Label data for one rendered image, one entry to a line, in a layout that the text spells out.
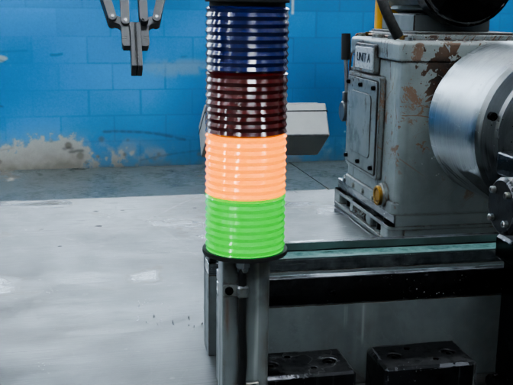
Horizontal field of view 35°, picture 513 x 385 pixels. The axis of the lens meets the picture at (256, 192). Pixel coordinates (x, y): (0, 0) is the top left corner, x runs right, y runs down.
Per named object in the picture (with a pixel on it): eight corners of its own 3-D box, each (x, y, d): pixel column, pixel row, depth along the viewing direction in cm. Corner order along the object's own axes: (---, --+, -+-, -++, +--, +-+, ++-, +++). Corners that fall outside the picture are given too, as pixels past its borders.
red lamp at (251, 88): (276, 126, 64) (278, 67, 63) (295, 137, 58) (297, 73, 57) (199, 127, 63) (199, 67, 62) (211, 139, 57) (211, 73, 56)
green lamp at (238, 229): (275, 238, 66) (275, 183, 65) (292, 260, 60) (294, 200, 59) (200, 241, 65) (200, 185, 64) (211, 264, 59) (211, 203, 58)
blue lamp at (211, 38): (278, 67, 63) (279, 7, 62) (297, 73, 57) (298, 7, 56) (199, 67, 62) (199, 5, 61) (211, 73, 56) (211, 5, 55)
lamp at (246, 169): (275, 183, 65) (276, 126, 64) (294, 200, 59) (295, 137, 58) (200, 185, 64) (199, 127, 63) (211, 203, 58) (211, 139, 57)
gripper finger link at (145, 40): (138, 20, 118) (159, 20, 119) (140, 51, 117) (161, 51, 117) (139, 14, 117) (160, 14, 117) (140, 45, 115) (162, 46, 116)
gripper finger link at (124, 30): (129, 14, 117) (108, 14, 116) (130, 45, 115) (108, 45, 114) (128, 20, 118) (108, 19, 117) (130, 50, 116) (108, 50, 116)
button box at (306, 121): (318, 155, 119) (314, 121, 121) (330, 135, 112) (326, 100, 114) (200, 158, 116) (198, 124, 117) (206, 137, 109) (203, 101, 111)
